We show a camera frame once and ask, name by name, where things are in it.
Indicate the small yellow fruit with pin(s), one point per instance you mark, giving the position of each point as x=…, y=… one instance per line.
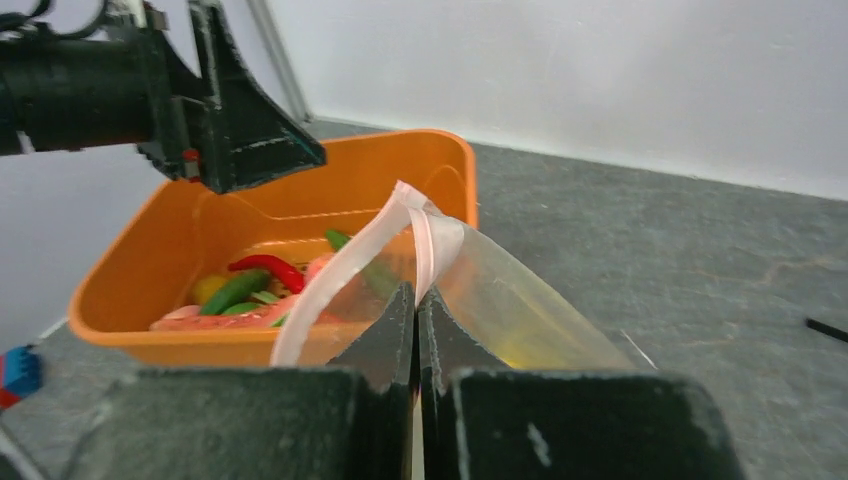
x=206, y=287

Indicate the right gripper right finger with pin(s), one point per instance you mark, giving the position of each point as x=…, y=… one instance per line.
x=484, y=420

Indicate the green cucumber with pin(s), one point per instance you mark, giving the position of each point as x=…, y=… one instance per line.
x=236, y=290

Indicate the red blue toy block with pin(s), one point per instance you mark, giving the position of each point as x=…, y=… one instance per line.
x=21, y=375

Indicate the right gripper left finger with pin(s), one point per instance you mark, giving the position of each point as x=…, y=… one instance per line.
x=351, y=419

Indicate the yellow mango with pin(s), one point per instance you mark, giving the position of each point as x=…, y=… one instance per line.
x=531, y=348

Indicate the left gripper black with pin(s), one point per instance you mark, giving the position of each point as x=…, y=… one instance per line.
x=72, y=94

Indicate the clear zip top bag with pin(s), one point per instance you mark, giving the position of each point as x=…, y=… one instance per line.
x=484, y=288

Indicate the long red chili pepper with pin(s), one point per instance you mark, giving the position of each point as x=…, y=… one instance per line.
x=287, y=274

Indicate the watermelon slice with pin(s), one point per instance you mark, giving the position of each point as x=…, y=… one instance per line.
x=188, y=318

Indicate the orange plastic tub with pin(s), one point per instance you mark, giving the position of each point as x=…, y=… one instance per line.
x=185, y=233

